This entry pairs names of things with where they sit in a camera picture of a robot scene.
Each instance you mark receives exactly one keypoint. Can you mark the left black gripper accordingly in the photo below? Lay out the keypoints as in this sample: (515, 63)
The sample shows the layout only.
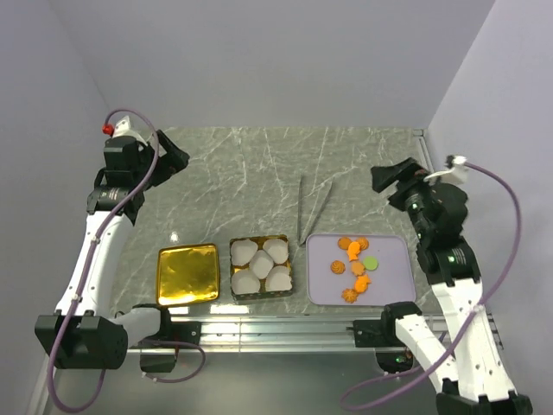
(171, 162)

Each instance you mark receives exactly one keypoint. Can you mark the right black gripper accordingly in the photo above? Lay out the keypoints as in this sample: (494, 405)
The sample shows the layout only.
(382, 175)

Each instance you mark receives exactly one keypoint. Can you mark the flower shaped cookie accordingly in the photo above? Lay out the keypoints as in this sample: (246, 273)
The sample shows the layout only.
(357, 268)

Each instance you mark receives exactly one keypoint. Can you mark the lilac plastic tray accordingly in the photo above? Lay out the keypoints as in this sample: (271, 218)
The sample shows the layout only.
(392, 281)

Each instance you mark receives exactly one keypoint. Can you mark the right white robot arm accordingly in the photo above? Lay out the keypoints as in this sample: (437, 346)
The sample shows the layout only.
(468, 376)

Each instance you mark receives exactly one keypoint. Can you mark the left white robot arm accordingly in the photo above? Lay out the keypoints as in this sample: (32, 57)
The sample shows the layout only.
(80, 334)

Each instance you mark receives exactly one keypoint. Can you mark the green sandwich cookie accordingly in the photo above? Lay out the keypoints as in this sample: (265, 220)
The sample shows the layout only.
(370, 263)

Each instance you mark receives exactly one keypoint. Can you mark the gold tin lid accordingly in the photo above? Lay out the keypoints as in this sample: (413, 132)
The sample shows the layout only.
(187, 274)

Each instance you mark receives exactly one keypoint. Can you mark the white paper cup back-left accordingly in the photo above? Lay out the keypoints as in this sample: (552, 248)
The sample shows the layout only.
(242, 251)

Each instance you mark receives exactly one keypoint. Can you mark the white paper cup back-right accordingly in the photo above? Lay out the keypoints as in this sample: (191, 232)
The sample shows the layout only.
(277, 249)

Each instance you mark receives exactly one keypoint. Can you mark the white paper cup centre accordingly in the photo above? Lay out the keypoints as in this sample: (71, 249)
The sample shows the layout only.
(261, 264)

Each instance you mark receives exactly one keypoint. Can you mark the green christmas cookie tin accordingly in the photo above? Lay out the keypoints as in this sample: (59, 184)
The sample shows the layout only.
(263, 294)

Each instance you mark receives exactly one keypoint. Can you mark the white paper cup front-left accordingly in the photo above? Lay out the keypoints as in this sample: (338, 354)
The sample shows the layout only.
(245, 282)

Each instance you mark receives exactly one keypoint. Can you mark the white paper cup front-right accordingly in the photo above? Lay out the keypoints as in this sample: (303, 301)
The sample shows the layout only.
(278, 279)

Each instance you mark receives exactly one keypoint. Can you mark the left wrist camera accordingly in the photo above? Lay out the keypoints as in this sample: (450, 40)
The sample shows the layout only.
(122, 128)

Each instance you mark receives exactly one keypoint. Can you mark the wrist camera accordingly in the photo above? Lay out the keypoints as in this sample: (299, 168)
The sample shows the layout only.
(122, 128)
(456, 172)

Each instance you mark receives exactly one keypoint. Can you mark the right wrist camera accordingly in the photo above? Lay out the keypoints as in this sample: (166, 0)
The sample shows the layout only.
(456, 172)

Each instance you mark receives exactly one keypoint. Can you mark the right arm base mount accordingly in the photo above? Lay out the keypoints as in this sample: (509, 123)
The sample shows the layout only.
(391, 355)

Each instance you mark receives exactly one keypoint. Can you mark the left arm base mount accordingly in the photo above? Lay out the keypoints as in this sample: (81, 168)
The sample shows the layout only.
(160, 353)

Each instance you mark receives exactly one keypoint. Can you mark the aluminium rail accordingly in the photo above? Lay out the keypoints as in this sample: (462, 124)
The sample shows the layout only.
(277, 334)

